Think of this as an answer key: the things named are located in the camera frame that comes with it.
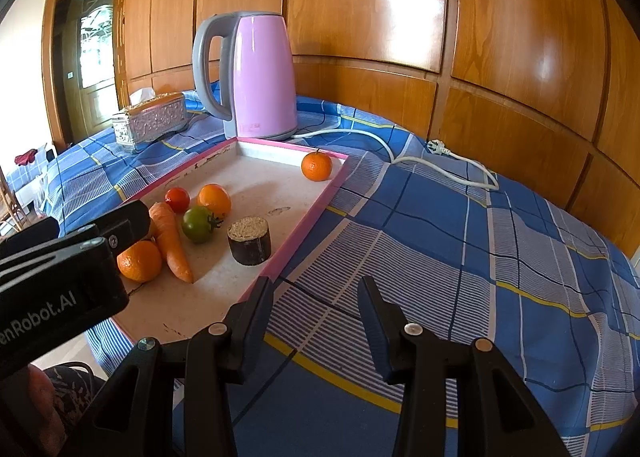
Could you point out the orange with stem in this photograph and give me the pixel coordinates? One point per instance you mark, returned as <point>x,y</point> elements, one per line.
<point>316,165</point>

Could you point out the person's left hand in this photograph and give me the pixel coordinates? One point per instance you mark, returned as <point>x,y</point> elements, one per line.
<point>45,412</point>

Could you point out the red tomato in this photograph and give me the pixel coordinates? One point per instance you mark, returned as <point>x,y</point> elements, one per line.
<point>177,199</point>

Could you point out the silver embossed tissue box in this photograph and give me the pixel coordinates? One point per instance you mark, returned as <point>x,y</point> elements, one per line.
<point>150,122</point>

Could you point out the blue plaid cloth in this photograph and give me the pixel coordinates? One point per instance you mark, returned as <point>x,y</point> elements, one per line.
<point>425,237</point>

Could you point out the carrot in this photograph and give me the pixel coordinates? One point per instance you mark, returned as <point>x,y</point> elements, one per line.
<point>170,237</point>

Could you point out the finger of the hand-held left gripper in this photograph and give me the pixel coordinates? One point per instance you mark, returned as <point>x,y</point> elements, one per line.
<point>127,227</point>

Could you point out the green tomato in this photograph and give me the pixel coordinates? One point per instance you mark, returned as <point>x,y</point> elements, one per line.
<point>199,224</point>

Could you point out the pink electric kettle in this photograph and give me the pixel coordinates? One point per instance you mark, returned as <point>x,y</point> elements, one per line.
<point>260,77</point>

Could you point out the white tray with pink rim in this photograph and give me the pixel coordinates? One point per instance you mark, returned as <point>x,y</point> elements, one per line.
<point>270,187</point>

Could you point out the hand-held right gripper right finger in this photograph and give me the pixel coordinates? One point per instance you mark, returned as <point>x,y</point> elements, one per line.
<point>372,332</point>

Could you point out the wooden door with glass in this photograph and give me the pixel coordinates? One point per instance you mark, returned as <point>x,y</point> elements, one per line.
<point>85,62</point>

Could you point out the red cloth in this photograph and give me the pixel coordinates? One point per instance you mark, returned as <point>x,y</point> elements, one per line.
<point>25,157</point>

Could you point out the person's patterned clothing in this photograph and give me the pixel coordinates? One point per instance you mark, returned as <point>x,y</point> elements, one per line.
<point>77,397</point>

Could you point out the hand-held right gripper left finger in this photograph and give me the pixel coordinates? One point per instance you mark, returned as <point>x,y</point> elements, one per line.
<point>260,327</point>

